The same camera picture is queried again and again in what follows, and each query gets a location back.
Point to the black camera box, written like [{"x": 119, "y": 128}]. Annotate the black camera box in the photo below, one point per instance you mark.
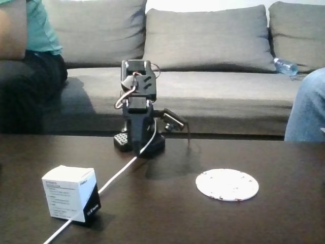
[{"x": 174, "y": 119}]

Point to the round white cartoon coaster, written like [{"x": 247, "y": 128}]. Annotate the round white cartoon coaster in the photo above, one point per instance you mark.
[{"x": 227, "y": 184}]

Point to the grey sofa back cushion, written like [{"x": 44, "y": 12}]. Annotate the grey sofa back cushion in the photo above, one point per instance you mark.
[
  {"x": 208, "y": 38},
  {"x": 299, "y": 33},
  {"x": 96, "y": 30}
]

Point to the person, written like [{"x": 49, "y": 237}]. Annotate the person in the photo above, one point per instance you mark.
[
  {"x": 308, "y": 109},
  {"x": 30, "y": 76}
]

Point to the clear plastic water bottle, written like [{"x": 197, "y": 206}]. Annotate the clear plastic water bottle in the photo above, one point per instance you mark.
[{"x": 285, "y": 65}]

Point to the white and black servo box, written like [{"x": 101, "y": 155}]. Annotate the white and black servo box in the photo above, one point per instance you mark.
[{"x": 68, "y": 195}]

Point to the grey sofa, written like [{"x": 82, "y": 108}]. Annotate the grey sofa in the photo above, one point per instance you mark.
[{"x": 215, "y": 94}]

